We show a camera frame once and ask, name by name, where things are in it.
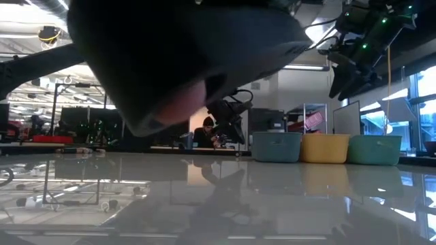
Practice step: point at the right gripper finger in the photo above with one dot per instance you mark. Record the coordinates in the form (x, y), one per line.
(337, 85)
(361, 86)

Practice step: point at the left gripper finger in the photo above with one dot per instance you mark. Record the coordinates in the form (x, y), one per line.
(227, 131)
(239, 134)

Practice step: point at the dark teal plastic bin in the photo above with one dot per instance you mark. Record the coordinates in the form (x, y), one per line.
(276, 148)

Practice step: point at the mint green plastic bin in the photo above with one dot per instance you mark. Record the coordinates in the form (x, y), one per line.
(374, 151)

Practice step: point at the yellow plastic bin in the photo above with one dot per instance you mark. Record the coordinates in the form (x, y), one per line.
(323, 149)

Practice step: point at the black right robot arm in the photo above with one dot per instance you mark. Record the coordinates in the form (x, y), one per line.
(374, 20)

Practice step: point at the person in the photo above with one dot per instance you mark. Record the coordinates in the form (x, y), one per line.
(203, 134)
(153, 51)

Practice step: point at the black cabinet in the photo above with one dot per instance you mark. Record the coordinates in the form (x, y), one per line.
(265, 119)

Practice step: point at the grey monitor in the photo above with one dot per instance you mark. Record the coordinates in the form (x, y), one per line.
(347, 117)

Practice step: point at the linear ceiling light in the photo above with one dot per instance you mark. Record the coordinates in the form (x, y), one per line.
(303, 67)

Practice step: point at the red box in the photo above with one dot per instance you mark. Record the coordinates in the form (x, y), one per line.
(52, 139)

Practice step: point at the red black equipment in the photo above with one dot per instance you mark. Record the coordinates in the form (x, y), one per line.
(10, 131)

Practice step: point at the black frame workstation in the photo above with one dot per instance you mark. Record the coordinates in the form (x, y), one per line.
(85, 119)

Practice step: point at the silver ventilation duct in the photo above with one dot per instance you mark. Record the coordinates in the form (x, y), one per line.
(51, 5)

